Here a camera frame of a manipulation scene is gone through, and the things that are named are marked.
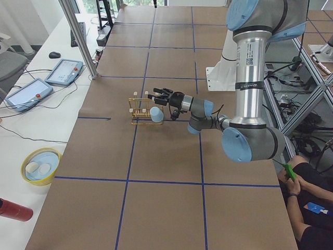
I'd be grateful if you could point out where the seated operator person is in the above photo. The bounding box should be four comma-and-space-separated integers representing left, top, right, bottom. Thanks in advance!
277, 155, 332, 249

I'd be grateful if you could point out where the white round block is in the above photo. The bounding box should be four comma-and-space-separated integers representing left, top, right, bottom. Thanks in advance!
25, 161, 39, 173

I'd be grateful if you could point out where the black computer mouse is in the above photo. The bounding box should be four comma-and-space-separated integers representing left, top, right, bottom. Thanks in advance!
48, 52, 61, 59

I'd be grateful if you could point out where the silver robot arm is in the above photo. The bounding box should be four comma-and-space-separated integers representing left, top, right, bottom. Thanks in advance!
150, 1, 308, 163

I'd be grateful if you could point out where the near blue teach pendant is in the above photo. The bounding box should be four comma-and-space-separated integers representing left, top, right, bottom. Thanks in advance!
5, 78, 53, 112

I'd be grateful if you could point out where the white round lid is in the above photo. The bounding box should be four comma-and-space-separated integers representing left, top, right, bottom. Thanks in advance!
38, 163, 51, 175

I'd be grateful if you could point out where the grey office chair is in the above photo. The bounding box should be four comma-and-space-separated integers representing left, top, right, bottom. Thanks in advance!
1, 33, 28, 99

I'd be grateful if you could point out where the green handheld controller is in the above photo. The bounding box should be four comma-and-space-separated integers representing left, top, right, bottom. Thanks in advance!
274, 159, 297, 181

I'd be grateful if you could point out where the black keyboard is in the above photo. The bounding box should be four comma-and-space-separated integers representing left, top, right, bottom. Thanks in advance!
70, 21, 87, 48

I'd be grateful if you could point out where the red cylindrical bottle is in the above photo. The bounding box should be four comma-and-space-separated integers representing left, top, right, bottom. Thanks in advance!
1, 198, 33, 221

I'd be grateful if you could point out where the aluminium frame post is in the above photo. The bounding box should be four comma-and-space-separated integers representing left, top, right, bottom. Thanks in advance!
59, 0, 98, 79

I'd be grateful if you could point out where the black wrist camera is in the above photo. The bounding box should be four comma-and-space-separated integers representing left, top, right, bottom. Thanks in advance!
170, 109, 187, 121

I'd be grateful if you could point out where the yellow rimmed blue bowl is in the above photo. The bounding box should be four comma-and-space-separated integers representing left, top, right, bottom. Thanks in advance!
20, 147, 62, 186

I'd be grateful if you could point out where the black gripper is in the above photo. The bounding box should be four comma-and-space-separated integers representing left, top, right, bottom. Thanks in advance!
147, 88, 185, 110

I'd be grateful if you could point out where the blue teach pendant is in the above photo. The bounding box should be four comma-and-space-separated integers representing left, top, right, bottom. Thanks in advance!
5, 78, 53, 112
45, 59, 83, 86

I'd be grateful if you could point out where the gold wire cup holder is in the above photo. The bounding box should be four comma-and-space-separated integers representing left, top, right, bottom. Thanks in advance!
129, 91, 164, 125

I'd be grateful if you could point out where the light blue plastic cup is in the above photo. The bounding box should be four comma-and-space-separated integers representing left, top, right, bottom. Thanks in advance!
149, 106, 164, 123

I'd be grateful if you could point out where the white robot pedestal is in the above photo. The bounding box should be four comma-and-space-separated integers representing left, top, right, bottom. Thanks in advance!
206, 30, 237, 92

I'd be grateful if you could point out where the far blue teach pendant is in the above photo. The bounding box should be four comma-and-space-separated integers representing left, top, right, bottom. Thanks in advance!
45, 59, 83, 86

